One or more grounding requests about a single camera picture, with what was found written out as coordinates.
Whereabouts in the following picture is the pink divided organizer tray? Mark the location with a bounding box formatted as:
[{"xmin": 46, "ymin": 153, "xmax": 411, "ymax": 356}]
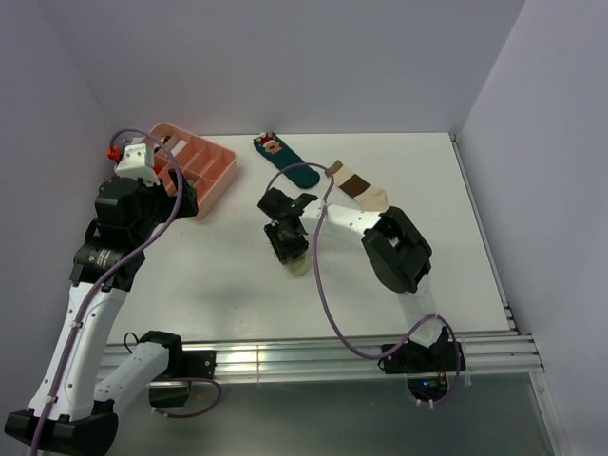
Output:
[{"xmin": 150, "ymin": 123, "xmax": 238, "ymax": 219}]

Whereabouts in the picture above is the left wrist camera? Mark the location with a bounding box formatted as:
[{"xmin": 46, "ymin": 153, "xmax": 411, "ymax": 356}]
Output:
[{"xmin": 106, "ymin": 142, "xmax": 160, "ymax": 186}]

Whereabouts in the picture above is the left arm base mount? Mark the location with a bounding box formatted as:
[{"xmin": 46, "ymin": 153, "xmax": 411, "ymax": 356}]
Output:
[{"xmin": 148, "ymin": 350, "xmax": 217, "ymax": 409}]

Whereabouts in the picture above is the striped beige brown sock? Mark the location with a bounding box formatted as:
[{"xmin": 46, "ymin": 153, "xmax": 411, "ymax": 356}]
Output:
[{"xmin": 325, "ymin": 161, "xmax": 390, "ymax": 212}]

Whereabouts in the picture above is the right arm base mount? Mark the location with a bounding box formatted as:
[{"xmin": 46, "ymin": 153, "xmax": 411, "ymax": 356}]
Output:
[{"xmin": 377, "ymin": 332, "xmax": 466, "ymax": 407}]

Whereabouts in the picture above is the cream yellow sock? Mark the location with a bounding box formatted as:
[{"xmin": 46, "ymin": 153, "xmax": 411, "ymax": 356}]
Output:
[{"xmin": 285, "ymin": 252, "xmax": 312, "ymax": 276}]

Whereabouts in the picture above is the dark green Christmas sock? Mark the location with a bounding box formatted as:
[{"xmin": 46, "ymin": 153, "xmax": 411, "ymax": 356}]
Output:
[{"xmin": 253, "ymin": 131, "xmax": 320, "ymax": 189}]

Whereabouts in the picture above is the white rolled item in tray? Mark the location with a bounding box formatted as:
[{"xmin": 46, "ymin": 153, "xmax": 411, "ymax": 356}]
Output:
[{"xmin": 171, "ymin": 140, "xmax": 187, "ymax": 156}]

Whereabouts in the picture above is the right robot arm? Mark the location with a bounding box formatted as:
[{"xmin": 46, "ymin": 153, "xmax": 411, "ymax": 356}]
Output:
[{"xmin": 257, "ymin": 187, "xmax": 447, "ymax": 371}]

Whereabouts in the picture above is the aluminium front rail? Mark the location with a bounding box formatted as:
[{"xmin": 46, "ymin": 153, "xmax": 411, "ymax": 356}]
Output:
[{"xmin": 94, "ymin": 332, "xmax": 545, "ymax": 390}]

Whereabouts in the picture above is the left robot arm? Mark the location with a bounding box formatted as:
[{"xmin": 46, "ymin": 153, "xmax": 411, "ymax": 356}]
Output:
[{"xmin": 4, "ymin": 169, "xmax": 199, "ymax": 455}]

